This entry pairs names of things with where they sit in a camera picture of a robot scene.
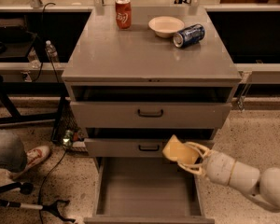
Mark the grey bottom drawer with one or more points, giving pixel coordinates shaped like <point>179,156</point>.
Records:
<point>145,191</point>

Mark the grey top drawer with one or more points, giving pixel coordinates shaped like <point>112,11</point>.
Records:
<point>150,107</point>

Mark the grey drawer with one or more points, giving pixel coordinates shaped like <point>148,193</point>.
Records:
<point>134,142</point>
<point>145,191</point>
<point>150,107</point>

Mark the white red sneaker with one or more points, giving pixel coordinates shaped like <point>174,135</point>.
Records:
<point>34,157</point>

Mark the grey drawer cabinet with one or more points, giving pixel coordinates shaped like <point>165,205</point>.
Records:
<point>108,56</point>

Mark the grey middle drawer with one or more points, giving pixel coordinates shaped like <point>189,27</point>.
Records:
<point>134,142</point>

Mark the blue jeans leg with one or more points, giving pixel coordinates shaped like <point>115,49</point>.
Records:
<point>12,154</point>

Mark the black white grabber tool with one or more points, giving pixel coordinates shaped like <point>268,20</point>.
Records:
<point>26,188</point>

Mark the green glass bottle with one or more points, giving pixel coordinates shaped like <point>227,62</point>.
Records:
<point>68,138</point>

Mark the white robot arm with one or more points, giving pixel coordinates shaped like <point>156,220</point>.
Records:
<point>261,188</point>

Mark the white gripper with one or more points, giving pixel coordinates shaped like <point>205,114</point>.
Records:
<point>219,167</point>

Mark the white bowl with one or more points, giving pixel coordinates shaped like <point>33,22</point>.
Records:
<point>165,26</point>

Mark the clear water bottle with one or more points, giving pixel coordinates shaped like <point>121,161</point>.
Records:
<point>52,52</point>

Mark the red soda can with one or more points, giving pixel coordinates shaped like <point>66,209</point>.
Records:
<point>123,13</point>

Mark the blue soda can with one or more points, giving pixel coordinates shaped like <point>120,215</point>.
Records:
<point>189,36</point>

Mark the yellow sponge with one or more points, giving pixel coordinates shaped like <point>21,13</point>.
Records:
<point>176,151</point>

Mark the black table frame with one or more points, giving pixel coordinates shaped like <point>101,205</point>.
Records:
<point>31,89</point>

